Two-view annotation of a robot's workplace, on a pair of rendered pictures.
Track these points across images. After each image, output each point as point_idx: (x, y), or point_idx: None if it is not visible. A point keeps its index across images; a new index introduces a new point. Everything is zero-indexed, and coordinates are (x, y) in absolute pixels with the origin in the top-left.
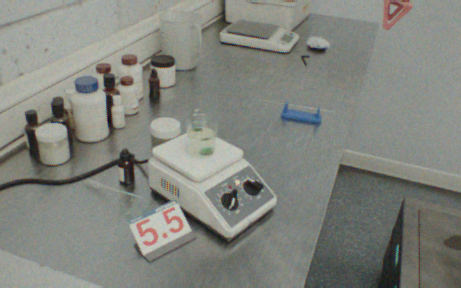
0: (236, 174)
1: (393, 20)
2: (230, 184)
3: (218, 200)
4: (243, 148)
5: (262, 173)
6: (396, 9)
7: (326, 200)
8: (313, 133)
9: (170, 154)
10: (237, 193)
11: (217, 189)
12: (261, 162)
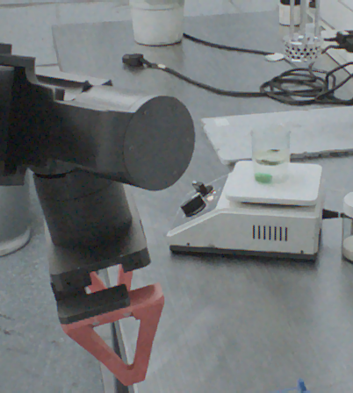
0: (218, 198)
1: (100, 280)
2: (214, 193)
3: (212, 185)
4: (289, 308)
5: (222, 283)
6: (111, 351)
7: (112, 282)
8: (207, 389)
9: (295, 167)
10: (197, 185)
11: (220, 183)
12: (240, 297)
